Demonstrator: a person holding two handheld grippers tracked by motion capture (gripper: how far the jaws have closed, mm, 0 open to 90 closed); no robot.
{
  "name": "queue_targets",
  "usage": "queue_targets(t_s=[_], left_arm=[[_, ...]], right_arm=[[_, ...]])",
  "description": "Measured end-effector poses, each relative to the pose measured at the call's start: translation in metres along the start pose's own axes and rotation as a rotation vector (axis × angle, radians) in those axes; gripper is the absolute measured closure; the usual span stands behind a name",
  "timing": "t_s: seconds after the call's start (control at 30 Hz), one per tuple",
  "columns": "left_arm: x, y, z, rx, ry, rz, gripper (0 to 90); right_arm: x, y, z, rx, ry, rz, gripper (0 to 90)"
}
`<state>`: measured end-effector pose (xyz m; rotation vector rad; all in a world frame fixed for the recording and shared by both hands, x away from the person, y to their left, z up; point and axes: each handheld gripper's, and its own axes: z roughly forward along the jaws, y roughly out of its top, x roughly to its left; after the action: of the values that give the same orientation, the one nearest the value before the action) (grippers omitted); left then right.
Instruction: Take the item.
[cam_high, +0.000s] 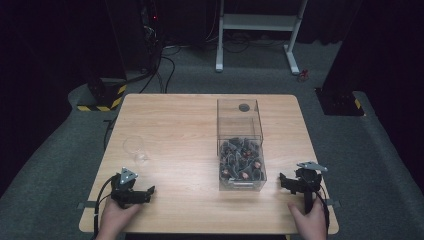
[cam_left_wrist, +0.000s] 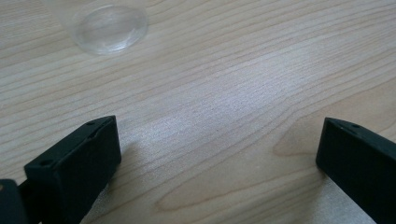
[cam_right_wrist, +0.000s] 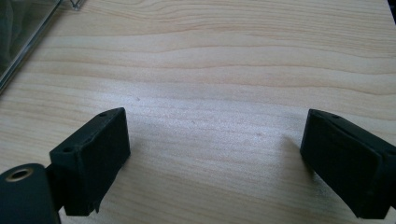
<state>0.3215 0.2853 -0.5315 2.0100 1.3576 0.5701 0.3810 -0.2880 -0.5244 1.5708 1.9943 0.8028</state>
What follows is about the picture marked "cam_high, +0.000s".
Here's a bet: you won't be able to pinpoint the clear glass cup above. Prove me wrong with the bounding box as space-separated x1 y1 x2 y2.
122 134 150 166

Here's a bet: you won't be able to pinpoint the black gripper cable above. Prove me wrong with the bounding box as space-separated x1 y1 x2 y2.
93 175 118 240
300 178 332 234

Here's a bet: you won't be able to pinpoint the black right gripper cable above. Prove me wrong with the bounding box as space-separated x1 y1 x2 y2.
300 178 332 234

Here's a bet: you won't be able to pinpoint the black yellow striped stand base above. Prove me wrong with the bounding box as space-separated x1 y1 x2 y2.
76 77 128 113

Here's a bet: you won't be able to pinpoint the clear plastic box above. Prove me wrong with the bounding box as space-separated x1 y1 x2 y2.
216 98 268 193

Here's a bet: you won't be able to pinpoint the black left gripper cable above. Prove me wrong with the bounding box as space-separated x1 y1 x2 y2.
93 175 118 240

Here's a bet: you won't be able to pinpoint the black floor cables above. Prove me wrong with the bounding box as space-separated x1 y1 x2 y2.
126 43 188 95

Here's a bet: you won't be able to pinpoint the person's right hand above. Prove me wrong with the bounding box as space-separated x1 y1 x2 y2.
287 196 329 240

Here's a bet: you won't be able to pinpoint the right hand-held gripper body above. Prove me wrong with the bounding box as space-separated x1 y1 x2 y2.
294 161 329 215

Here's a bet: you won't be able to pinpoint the person's left hand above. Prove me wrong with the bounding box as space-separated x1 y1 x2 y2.
95 197 143 240

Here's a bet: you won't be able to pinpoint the white metal stand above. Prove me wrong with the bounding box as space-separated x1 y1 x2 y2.
215 0 310 76

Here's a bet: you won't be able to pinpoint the pile of dark small parts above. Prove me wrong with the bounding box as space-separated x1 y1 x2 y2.
218 136 266 182

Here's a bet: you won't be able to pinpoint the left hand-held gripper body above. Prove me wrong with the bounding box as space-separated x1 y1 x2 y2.
110 167 150 210

